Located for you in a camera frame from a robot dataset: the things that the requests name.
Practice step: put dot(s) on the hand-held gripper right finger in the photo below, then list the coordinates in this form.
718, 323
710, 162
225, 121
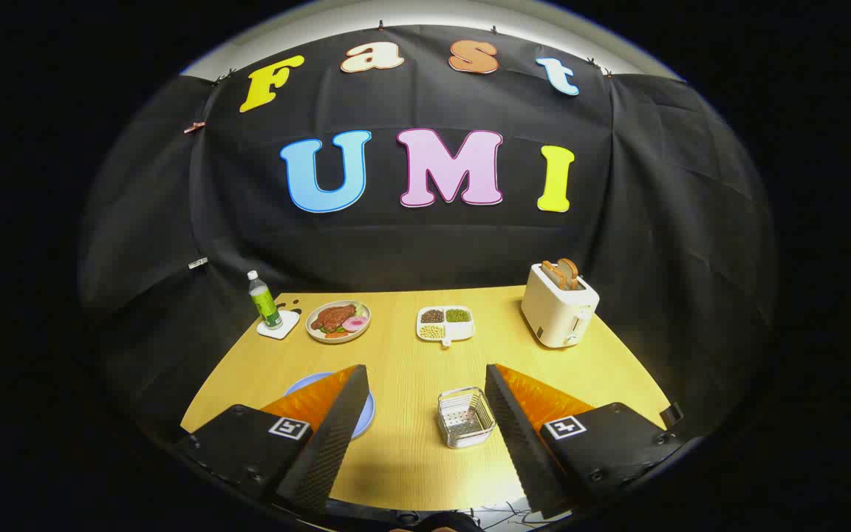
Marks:
518, 436

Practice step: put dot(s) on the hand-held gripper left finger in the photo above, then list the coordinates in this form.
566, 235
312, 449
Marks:
326, 443

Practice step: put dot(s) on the blue plate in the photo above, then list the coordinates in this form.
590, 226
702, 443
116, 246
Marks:
364, 423

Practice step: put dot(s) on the white square coaster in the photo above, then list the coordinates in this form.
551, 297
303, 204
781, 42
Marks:
286, 329

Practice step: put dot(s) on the plate of steak and vegetables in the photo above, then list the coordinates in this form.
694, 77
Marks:
337, 319

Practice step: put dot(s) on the cream toaster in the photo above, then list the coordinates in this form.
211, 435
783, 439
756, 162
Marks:
552, 314

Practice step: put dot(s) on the white divided dish of beans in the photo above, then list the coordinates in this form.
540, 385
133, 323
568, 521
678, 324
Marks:
445, 325

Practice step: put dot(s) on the green drink bottle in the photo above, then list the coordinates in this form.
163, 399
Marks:
264, 303

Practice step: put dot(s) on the black table clamp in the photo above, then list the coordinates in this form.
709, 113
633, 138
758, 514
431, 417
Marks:
671, 415

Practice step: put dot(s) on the toast slice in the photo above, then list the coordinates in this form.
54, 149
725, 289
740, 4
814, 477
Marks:
552, 275
569, 271

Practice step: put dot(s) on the black backdrop cloth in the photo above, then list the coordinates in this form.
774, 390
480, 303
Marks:
411, 251

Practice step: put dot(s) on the white cloth clip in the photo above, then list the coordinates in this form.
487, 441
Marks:
198, 262

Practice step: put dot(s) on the orange cloth clip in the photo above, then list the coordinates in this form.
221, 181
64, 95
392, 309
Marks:
194, 127

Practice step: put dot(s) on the small dark cloth clip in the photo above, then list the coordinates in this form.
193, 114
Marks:
224, 76
593, 63

